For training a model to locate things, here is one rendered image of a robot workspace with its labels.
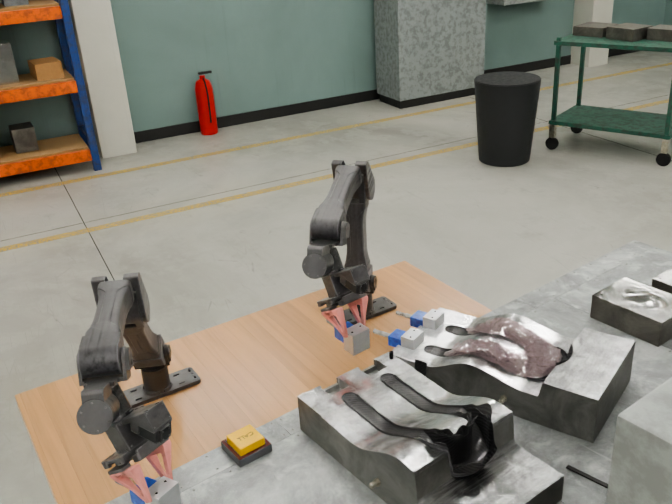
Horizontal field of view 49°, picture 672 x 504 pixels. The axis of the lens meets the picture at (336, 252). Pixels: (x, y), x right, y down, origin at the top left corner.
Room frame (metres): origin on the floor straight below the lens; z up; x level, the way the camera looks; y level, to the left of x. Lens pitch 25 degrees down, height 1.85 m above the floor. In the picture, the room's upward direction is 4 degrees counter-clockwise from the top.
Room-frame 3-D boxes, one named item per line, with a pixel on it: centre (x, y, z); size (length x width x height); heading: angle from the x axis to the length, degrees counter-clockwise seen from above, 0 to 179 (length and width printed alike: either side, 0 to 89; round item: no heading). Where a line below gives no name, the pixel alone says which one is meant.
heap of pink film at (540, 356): (1.46, -0.38, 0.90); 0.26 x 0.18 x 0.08; 53
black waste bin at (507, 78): (5.39, -1.33, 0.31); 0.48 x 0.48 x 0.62
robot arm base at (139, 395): (1.50, 0.45, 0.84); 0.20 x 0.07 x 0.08; 121
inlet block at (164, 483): (1.01, 0.37, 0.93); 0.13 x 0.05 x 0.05; 57
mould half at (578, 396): (1.46, -0.39, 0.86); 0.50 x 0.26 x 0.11; 53
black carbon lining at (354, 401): (1.20, -0.15, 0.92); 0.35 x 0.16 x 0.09; 36
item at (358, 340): (1.50, -0.01, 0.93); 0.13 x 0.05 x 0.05; 36
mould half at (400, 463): (1.18, -0.15, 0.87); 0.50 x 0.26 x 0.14; 36
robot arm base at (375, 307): (1.80, -0.06, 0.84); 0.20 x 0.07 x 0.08; 121
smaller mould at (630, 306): (1.67, -0.79, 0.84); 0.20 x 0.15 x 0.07; 36
